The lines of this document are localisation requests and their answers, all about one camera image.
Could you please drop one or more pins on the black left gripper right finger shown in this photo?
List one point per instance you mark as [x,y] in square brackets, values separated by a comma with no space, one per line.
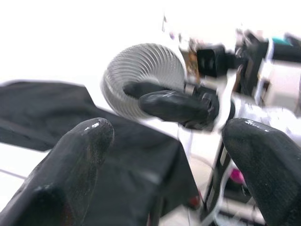
[270,169]

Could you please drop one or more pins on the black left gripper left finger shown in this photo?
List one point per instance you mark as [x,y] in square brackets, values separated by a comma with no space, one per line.
[70,169]

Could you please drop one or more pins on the black table cloth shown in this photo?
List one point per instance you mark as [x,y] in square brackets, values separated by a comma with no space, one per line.
[131,153]

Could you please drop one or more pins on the white round fan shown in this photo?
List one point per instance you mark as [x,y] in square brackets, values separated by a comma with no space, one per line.
[150,54]

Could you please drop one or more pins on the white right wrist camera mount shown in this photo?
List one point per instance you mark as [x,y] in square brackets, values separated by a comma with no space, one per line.
[224,99]

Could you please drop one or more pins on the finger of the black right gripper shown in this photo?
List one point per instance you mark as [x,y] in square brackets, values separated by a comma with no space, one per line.
[143,87]
[174,107]

